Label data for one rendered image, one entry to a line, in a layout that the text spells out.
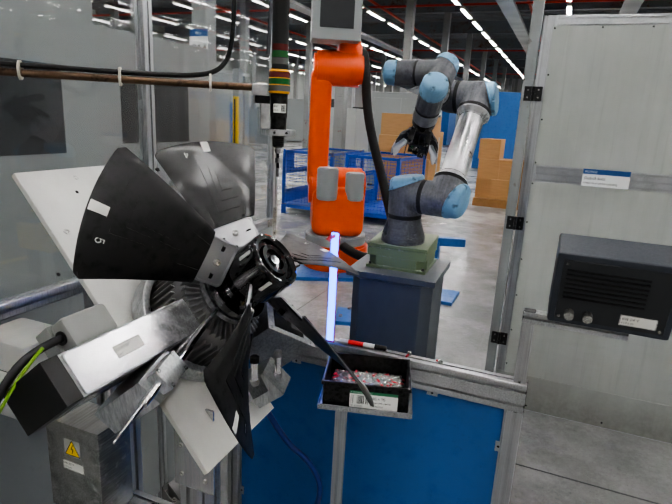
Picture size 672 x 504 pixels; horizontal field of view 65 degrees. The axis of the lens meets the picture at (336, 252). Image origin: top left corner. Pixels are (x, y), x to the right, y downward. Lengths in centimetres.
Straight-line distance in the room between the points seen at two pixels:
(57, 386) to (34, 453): 95
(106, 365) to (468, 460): 105
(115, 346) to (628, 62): 243
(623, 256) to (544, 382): 181
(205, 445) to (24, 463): 77
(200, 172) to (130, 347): 43
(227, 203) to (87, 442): 58
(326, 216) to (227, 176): 385
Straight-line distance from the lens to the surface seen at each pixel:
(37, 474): 184
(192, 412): 113
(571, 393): 308
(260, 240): 104
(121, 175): 93
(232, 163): 122
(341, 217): 502
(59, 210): 120
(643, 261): 133
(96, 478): 132
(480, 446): 159
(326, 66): 509
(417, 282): 173
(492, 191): 1033
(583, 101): 278
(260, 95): 109
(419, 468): 168
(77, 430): 129
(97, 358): 91
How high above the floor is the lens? 150
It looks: 14 degrees down
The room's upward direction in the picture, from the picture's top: 3 degrees clockwise
